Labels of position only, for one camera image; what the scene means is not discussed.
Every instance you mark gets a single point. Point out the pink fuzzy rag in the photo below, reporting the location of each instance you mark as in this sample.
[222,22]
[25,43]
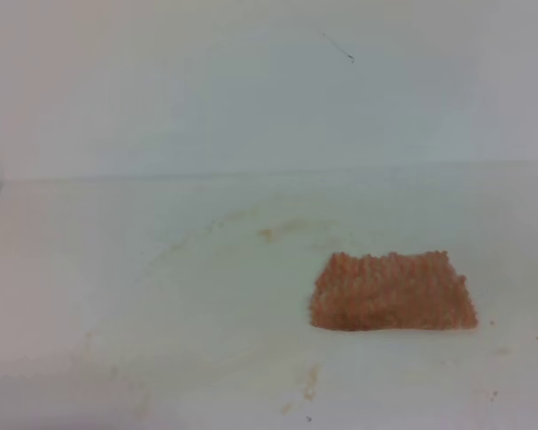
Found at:
[391,292]

